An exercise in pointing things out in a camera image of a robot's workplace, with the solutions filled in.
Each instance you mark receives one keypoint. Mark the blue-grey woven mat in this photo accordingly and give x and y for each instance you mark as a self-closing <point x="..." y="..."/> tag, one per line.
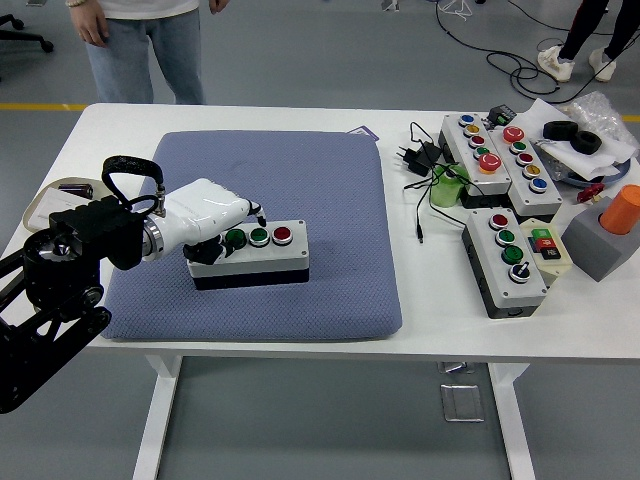
<point x="310" y="175"/>

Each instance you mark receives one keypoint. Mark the beige three-key switch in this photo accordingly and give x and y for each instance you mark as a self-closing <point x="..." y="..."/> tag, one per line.
<point x="545" y="242"/>

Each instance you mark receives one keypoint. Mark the small metal floor plate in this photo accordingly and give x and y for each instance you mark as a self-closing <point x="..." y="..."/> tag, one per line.
<point x="455" y="367"/>

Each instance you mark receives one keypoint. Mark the grey block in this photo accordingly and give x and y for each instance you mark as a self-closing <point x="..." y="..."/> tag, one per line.
<point x="590" y="245"/>

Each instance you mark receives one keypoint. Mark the person's right hand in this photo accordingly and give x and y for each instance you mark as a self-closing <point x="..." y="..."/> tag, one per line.
<point x="90" y="25"/>

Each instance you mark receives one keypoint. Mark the person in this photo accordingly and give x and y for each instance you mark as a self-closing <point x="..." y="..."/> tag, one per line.
<point x="575" y="35"/>
<point x="145" y="55"/>

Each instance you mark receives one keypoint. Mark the white table leg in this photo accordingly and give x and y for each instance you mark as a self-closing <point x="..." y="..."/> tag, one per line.
<point x="157" y="415"/>
<point x="512" y="425"/>

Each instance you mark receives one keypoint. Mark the metal floor socket plate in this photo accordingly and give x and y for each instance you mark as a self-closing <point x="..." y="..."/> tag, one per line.
<point x="462" y="402"/>

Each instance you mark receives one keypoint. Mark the four-button grey control box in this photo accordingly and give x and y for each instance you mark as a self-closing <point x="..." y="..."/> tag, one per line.
<point x="520" y="295"/>

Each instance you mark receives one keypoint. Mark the black terminal module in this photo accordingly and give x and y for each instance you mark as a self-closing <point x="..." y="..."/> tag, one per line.
<point x="501" y="114"/>

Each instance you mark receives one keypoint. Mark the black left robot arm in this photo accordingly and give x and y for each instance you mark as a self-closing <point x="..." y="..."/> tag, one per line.
<point x="95" y="225"/>

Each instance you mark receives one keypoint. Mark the three-button grey control box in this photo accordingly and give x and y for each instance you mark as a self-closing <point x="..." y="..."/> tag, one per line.
<point x="280" y="260"/>

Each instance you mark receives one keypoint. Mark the five-button box, yellow-ringed stop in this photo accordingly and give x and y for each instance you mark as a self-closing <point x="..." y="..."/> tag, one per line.
<point x="452" y="132"/>

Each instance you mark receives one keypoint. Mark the green cylinder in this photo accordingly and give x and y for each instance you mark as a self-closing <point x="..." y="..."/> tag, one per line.
<point x="445" y="192"/>

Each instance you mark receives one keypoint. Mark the black office chair base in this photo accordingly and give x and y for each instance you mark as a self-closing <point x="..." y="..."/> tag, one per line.
<point x="30" y="39"/>

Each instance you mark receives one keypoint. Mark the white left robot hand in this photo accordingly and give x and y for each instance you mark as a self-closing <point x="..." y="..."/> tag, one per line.
<point x="205" y="207"/>

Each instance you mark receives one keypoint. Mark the black power adapter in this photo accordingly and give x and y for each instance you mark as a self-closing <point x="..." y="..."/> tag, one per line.
<point x="422" y="155"/>

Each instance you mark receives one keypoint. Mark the small red part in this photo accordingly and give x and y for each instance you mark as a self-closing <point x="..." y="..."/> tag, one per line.
<point x="590" y="192"/>

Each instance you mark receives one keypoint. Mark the white paper sheet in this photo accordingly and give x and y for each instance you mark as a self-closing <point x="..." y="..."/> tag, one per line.
<point x="535" y="117"/>

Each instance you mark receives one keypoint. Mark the orange cylinder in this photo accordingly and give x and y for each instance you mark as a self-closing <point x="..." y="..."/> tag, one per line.
<point x="622" y="210"/>

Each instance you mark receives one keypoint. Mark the white flat card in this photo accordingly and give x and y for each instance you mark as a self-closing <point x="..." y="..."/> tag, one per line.
<point x="55" y="202"/>

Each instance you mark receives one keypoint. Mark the clear bubble wrap bag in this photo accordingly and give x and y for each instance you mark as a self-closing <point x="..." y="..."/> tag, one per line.
<point x="597" y="112"/>

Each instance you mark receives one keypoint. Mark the dark small cylinder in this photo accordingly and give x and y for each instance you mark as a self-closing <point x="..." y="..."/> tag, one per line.
<point x="75" y="190"/>

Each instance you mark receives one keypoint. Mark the five-button box, red mushroom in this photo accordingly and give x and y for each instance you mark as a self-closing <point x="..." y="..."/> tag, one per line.
<point x="545" y="200"/>

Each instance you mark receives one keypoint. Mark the beige oval tray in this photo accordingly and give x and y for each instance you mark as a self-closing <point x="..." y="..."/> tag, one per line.
<point x="35" y="202"/>

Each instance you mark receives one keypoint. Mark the person's left hand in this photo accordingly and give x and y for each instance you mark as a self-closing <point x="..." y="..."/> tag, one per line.
<point x="219" y="6"/>

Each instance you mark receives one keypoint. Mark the blue round plate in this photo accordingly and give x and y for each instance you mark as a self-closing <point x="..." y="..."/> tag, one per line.
<point x="617" y="175"/>

